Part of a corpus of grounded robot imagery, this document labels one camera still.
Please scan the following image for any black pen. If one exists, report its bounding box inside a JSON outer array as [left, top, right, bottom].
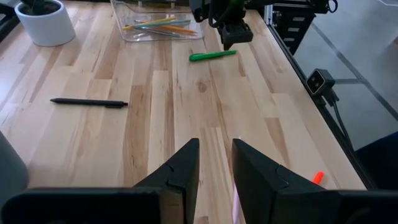
[[49, 98, 129, 109]]

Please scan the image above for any orange-red pen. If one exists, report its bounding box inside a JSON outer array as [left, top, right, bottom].
[[312, 170, 325, 185]]

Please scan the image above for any green pen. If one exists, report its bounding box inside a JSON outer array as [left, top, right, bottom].
[[188, 49, 238, 62]]

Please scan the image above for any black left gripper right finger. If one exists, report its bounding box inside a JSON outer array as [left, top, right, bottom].
[[231, 138, 340, 224]]

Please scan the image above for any table-level camera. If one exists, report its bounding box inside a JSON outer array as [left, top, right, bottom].
[[306, 68, 336, 96]]

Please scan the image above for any dark brown pencil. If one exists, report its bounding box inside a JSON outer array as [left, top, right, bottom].
[[136, 26, 184, 39]]

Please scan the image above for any black camera cable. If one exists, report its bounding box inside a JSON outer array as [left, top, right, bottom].
[[323, 88, 355, 150]]

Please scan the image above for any orange pencil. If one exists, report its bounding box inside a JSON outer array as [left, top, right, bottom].
[[136, 20, 198, 35]]

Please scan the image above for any teal pencil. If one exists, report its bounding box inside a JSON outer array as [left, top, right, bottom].
[[133, 19, 192, 29]]

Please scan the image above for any yellow pencil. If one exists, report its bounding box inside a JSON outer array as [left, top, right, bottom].
[[122, 16, 177, 31]]

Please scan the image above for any clear plastic tray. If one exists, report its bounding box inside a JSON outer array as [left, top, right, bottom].
[[110, 0, 205, 43]]

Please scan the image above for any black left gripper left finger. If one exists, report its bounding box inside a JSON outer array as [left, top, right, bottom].
[[133, 138, 200, 224]]

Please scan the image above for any white plant pot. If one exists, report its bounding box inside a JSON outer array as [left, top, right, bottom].
[[14, 0, 76, 47]]

